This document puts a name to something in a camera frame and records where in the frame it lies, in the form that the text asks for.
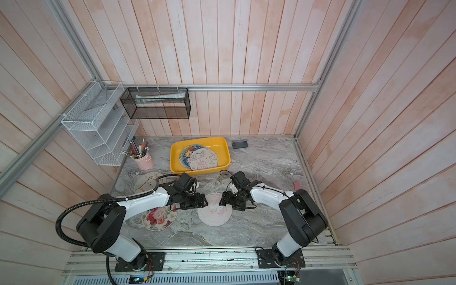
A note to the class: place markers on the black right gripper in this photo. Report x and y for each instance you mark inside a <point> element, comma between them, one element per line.
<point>227,198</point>

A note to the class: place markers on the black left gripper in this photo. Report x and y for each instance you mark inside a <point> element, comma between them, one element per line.
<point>198,202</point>

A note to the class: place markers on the large pink unicorn coaster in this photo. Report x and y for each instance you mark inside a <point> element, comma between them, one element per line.
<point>215,215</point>

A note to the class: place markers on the blue bear car coaster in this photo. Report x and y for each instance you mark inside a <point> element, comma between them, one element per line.
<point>186,153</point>

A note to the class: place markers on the pink ribbon bunny coaster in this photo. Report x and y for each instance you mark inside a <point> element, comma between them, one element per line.
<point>203,158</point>

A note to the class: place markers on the floral rose round coaster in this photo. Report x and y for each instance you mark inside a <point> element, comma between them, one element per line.
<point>159,219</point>

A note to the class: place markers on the white bear green coaster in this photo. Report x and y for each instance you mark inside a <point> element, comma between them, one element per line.
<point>148,182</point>

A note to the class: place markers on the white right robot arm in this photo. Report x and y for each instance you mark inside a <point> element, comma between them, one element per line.
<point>304,220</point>

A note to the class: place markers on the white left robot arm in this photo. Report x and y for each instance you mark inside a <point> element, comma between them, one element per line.
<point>101,226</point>

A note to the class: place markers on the yellow plastic storage box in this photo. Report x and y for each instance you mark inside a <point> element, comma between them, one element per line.
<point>216,144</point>

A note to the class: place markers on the grey hole punch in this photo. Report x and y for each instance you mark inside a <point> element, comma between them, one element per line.
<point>239,144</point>

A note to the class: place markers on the pink pen cup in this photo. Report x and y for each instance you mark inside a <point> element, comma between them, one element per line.
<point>139,152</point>

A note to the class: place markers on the pink eraser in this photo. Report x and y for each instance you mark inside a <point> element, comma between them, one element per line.
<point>297,185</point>

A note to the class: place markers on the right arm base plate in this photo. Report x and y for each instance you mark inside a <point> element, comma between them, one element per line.
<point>272,258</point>

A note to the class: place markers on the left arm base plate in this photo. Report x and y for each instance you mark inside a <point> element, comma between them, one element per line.
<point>152,261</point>

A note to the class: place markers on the black wire mesh basket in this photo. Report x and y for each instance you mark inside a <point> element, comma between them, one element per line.
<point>156,103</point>

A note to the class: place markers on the white wire mesh shelf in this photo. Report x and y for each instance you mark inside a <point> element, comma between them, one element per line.
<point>100,124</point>

